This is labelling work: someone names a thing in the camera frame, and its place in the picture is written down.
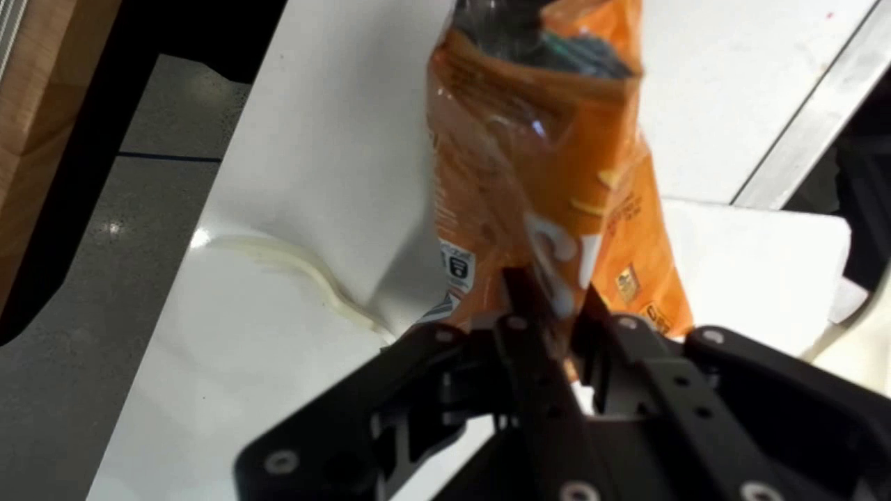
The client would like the light wooden board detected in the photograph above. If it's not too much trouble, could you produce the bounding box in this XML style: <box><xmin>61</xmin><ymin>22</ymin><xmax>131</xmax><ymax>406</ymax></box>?
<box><xmin>0</xmin><ymin>0</ymin><xmax>125</xmax><ymax>315</ymax></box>

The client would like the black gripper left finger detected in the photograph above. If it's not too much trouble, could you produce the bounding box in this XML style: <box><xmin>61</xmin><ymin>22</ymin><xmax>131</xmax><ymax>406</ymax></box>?
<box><xmin>234</xmin><ymin>268</ymin><xmax>565</xmax><ymax>501</ymax></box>

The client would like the orange chips bag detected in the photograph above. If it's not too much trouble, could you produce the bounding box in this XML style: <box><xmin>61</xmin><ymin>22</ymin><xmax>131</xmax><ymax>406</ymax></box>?
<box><xmin>419</xmin><ymin>0</ymin><xmax>696</xmax><ymax>343</ymax></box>

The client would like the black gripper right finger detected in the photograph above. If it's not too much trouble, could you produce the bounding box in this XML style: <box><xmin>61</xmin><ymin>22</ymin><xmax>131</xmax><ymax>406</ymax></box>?
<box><xmin>567</xmin><ymin>286</ymin><xmax>891</xmax><ymax>501</ymax></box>

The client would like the white plastic fork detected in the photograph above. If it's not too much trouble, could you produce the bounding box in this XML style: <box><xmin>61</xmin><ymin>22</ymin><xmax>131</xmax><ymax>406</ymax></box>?
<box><xmin>198</xmin><ymin>230</ymin><xmax>391</xmax><ymax>343</ymax></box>

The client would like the white paper napkin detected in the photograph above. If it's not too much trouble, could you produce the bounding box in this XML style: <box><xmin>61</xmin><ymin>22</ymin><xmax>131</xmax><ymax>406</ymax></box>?
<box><xmin>660</xmin><ymin>194</ymin><xmax>853</xmax><ymax>358</ymax></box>

